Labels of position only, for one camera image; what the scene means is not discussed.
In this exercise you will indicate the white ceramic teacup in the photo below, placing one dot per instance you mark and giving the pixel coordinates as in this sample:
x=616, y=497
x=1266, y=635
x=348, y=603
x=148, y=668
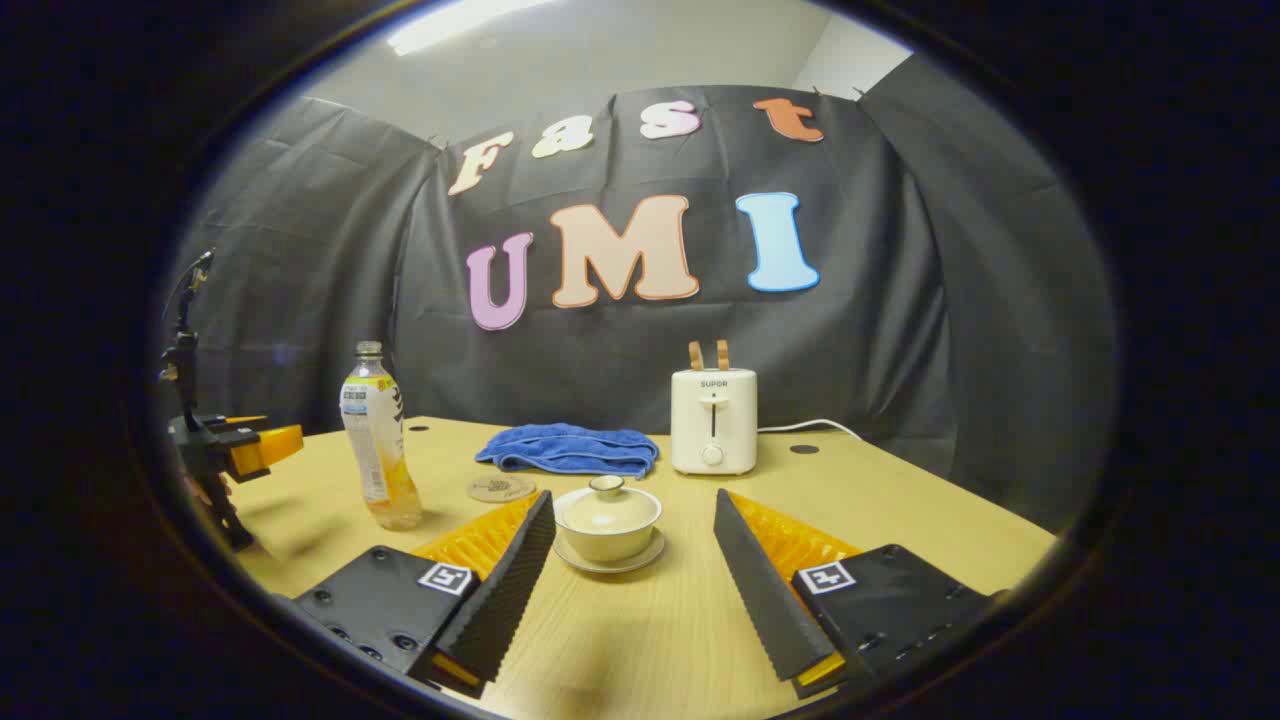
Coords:
x=610, y=545

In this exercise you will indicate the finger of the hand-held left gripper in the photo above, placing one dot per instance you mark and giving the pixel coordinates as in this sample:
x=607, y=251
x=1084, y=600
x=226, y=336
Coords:
x=275, y=445
x=245, y=419

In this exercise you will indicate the white toaster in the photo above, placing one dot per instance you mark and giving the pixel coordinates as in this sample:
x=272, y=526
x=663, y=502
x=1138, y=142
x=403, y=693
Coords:
x=713, y=420

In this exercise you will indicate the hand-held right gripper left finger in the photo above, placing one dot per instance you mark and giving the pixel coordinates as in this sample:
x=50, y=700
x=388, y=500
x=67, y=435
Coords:
x=505, y=590

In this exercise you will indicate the clear plastic water bottle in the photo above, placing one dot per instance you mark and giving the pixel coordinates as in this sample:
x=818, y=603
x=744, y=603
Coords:
x=378, y=440

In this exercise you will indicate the white teacup lid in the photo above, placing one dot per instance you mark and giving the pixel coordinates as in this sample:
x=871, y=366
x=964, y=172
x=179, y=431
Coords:
x=607, y=510

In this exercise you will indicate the white ceramic saucer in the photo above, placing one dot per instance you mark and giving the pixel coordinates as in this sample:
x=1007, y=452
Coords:
x=610, y=568

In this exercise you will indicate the toast slice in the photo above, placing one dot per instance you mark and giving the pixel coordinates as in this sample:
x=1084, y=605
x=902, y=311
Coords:
x=695, y=356
x=723, y=354

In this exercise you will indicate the blue towel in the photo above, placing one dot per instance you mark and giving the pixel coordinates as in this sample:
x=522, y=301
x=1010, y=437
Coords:
x=570, y=450

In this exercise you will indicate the round cork coaster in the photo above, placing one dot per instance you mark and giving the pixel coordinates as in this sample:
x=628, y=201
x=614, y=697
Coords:
x=500, y=488

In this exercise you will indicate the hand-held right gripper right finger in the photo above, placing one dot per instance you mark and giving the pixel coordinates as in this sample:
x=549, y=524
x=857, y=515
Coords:
x=765, y=600

